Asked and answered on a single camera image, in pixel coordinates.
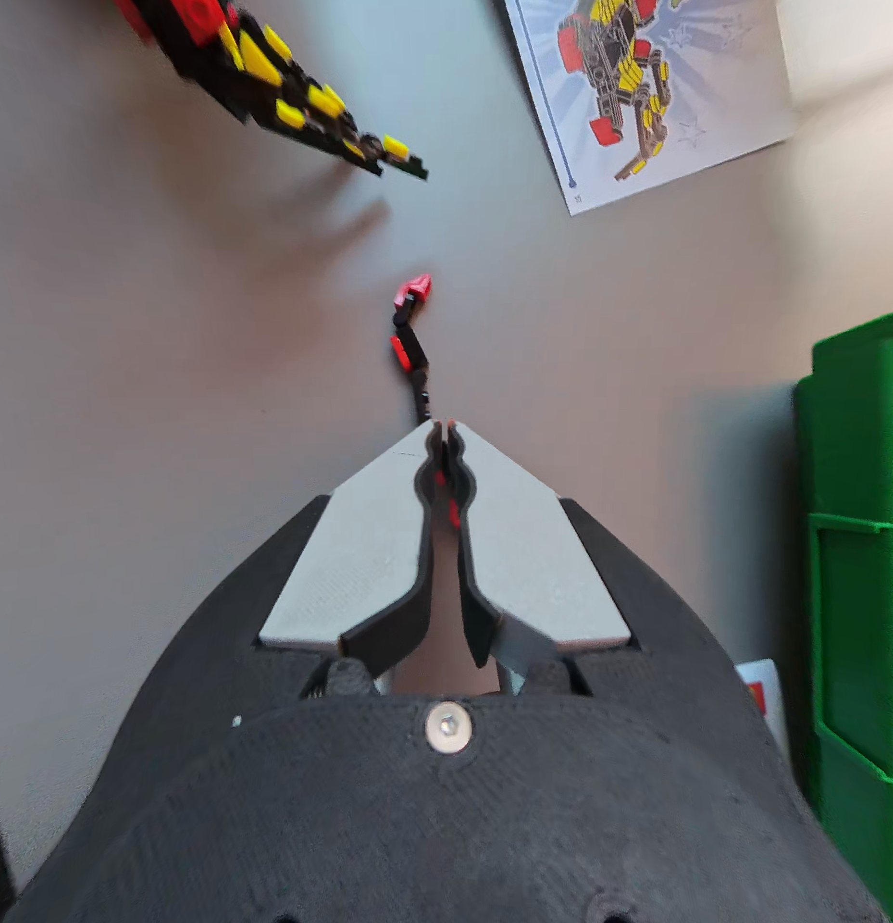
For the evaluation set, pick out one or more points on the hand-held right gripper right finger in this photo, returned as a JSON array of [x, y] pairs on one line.
[[540, 570]]

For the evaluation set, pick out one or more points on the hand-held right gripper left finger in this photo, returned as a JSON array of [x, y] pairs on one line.
[[345, 562]]

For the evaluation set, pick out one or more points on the red and black lego leg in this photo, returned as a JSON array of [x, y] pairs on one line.
[[410, 346]]

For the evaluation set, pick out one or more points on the black and yellow lego model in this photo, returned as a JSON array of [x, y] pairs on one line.
[[223, 65]]

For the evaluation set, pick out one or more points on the small white lego booklet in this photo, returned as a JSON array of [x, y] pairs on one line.
[[760, 692]]

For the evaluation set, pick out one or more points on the open lego instruction booklet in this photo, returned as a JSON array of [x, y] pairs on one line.
[[706, 130]]

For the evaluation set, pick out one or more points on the green plastic bin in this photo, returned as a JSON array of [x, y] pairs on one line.
[[857, 577]]

